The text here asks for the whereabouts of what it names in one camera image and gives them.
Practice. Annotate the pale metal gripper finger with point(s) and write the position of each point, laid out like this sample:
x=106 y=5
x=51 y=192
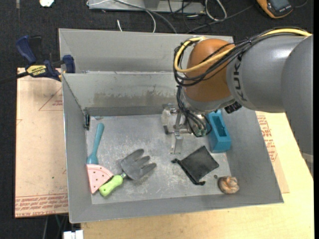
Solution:
x=178 y=144

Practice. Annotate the teal plastic spoon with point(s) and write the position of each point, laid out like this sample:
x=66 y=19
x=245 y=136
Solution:
x=96 y=143

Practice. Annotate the tan sea shell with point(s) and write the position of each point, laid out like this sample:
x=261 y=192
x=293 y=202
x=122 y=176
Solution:
x=228 y=184

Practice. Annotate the grey metal bin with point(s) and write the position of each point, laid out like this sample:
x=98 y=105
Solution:
x=149 y=183

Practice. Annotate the brown cardboard board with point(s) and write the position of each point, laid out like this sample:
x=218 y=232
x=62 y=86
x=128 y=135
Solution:
x=40 y=138

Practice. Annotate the pink toy watermelon slice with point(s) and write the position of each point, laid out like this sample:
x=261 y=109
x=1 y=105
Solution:
x=96 y=177

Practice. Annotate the blue rectangular open box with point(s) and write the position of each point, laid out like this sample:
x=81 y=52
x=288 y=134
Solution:
x=220 y=143

